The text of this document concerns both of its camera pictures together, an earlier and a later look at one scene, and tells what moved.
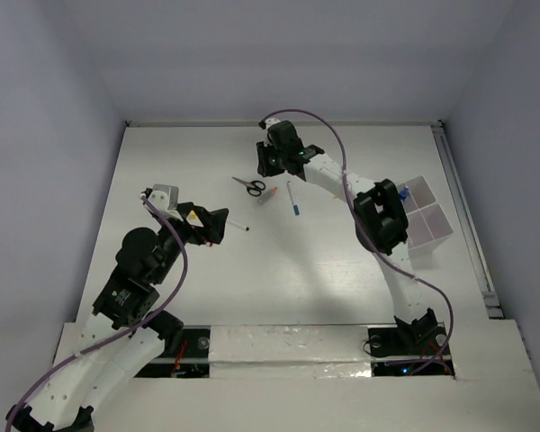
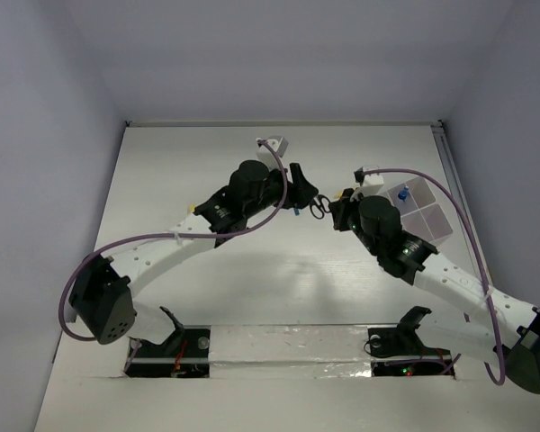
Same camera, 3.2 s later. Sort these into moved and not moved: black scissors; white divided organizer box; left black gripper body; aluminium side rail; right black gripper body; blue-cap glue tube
Moved: black scissors; left black gripper body; right black gripper body
Not moved: blue-cap glue tube; aluminium side rail; white divided organizer box
